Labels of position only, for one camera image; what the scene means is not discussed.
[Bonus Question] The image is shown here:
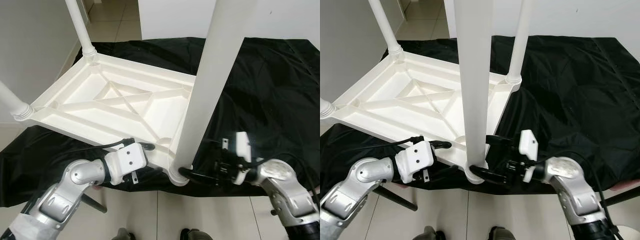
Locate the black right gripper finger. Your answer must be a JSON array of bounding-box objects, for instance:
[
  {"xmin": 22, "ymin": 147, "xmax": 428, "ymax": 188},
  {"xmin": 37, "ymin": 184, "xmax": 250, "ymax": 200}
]
[
  {"xmin": 486, "ymin": 134, "xmax": 515, "ymax": 147},
  {"xmin": 204, "ymin": 138, "xmax": 232, "ymax": 151},
  {"xmin": 469, "ymin": 165, "xmax": 508, "ymax": 186},
  {"xmin": 178, "ymin": 167, "xmax": 221, "ymax": 186}
]

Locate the grey robot left foot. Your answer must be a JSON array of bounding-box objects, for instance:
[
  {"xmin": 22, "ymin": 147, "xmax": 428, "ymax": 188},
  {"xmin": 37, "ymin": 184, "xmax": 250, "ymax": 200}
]
[
  {"xmin": 111, "ymin": 227, "xmax": 136, "ymax": 240},
  {"xmin": 419, "ymin": 226, "xmax": 443, "ymax": 240}
]

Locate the white plastic children table top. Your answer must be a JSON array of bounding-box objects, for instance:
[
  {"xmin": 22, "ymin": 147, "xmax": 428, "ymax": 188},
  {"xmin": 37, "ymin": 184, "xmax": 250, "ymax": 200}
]
[
  {"xmin": 22, "ymin": 50, "xmax": 198, "ymax": 187},
  {"xmin": 327, "ymin": 49, "xmax": 523, "ymax": 185}
]

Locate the white tapered plastic table leg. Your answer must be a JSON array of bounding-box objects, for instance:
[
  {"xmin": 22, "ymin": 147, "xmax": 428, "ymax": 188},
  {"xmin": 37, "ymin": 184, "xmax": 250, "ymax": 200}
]
[
  {"xmin": 320, "ymin": 97, "xmax": 337, "ymax": 120},
  {"xmin": 0, "ymin": 80, "xmax": 35, "ymax": 122},
  {"xmin": 505, "ymin": 0, "xmax": 533, "ymax": 86},
  {"xmin": 452, "ymin": 0, "xmax": 496, "ymax": 171},
  {"xmin": 65, "ymin": 0, "xmax": 98, "ymax": 63},
  {"xmin": 367, "ymin": 0, "xmax": 403, "ymax": 63},
  {"xmin": 170, "ymin": 0, "xmax": 258, "ymax": 173}
]

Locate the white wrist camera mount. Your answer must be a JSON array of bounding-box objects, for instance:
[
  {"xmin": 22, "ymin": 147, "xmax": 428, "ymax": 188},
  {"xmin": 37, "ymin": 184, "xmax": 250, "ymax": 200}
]
[
  {"xmin": 104, "ymin": 142, "xmax": 148, "ymax": 187},
  {"xmin": 518, "ymin": 129, "xmax": 539, "ymax": 182},
  {"xmin": 232, "ymin": 131, "xmax": 253, "ymax": 186},
  {"xmin": 395, "ymin": 140, "xmax": 435, "ymax": 184}
]

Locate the black cloth table cover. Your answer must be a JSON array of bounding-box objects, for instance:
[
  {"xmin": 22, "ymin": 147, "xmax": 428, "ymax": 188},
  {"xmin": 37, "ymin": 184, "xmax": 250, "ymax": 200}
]
[
  {"xmin": 0, "ymin": 36, "xmax": 321, "ymax": 208},
  {"xmin": 320, "ymin": 35, "xmax": 640, "ymax": 193}
]

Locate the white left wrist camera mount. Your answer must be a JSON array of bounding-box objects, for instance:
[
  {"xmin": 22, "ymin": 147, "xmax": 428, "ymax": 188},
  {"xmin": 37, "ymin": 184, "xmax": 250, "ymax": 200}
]
[
  {"xmin": 395, "ymin": 140, "xmax": 435, "ymax": 184},
  {"xmin": 104, "ymin": 142, "xmax": 148, "ymax": 187}
]

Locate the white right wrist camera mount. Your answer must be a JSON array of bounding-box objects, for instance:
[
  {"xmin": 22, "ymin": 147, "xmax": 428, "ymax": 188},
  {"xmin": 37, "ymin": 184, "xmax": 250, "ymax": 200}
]
[
  {"xmin": 518, "ymin": 129, "xmax": 539, "ymax": 182},
  {"xmin": 232, "ymin": 131, "xmax": 253, "ymax": 186}
]

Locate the dark robot right foot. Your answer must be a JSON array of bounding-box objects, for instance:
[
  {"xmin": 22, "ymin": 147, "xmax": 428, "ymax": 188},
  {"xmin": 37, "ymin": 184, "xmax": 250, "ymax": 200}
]
[
  {"xmin": 489, "ymin": 226, "xmax": 518, "ymax": 240},
  {"xmin": 180, "ymin": 228, "xmax": 213, "ymax": 240}
]

